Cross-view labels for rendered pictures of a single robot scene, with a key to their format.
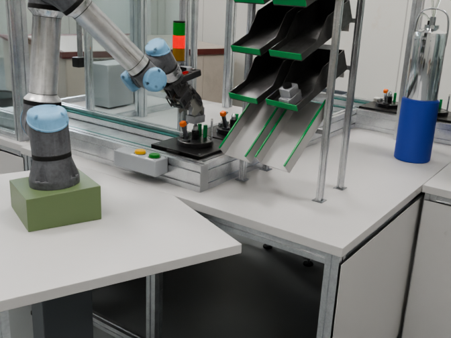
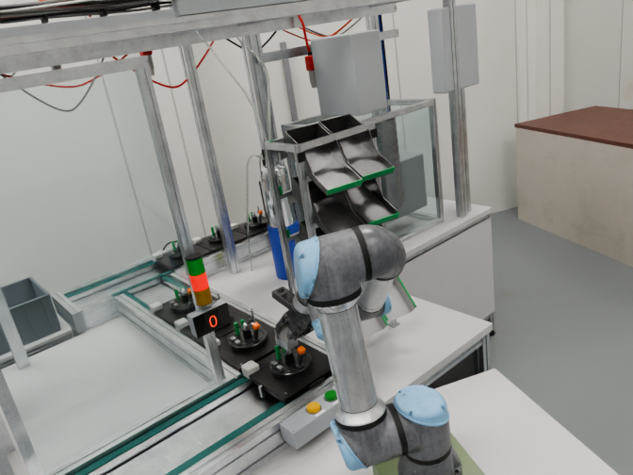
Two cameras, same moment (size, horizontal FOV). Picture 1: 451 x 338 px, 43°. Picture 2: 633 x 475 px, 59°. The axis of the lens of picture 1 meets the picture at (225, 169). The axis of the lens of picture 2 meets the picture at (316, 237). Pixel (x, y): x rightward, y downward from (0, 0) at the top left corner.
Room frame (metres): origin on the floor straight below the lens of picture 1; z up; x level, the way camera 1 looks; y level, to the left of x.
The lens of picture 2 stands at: (1.48, 1.57, 1.99)
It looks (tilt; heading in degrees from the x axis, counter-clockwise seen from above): 20 degrees down; 288
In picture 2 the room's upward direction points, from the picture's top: 9 degrees counter-clockwise
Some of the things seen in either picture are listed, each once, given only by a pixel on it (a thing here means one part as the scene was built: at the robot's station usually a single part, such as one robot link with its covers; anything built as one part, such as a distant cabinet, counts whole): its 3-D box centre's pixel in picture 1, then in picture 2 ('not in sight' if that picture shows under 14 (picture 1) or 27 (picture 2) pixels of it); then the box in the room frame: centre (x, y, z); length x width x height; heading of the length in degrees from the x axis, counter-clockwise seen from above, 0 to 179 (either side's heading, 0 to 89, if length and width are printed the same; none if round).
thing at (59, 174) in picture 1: (53, 167); (428, 457); (1.64, 0.53, 1.01); 0.15 x 0.15 x 0.10
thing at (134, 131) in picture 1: (142, 143); (213, 426); (2.30, 0.35, 0.91); 0.84 x 0.28 x 0.10; 55
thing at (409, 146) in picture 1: (416, 129); (287, 249); (2.43, -0.83, 0.99); 0.16 x 0.16 x 0.27
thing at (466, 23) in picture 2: not in sight; (458, 115); (1.60, -1.62, 1.42); 0.30 x 0.09 x 1.13; 55
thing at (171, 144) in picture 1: (194, 145); (291, 368); (2.11, 0.12, 0.96); 0.24 x 0.24 x 0.02; 55
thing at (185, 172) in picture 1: (116, 151); (251, 447); (2.14, 0.44, 0.91); 0.89 x 0.06 x 0.11; 55
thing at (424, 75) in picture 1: (427, 53); (276, 186); (2.43, -0.83, 1.32); 0.14 x 0.14 x 0.38
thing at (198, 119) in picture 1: (197, 113); (284, 334); (2.12, 0.12, 1.09); 0.08 x 0.04 x 0.07; 145
